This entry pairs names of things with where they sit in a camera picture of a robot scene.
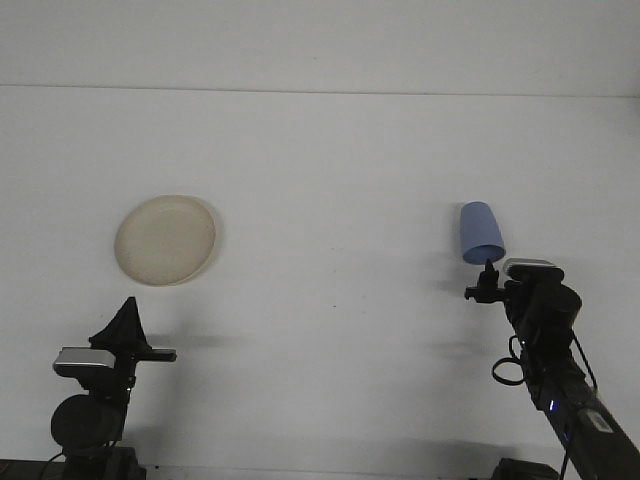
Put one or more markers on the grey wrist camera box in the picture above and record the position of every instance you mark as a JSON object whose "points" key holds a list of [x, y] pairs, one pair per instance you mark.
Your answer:
{"points": [[530, 264], [82, 359]]}

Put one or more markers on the pale blue cup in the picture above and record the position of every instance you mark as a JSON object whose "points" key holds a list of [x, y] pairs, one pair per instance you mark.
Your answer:
{"points": [[479, 230]]}

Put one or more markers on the pale round plate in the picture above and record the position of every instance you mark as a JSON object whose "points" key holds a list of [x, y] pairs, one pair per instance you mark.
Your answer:
{"points": [[165, 240]]}

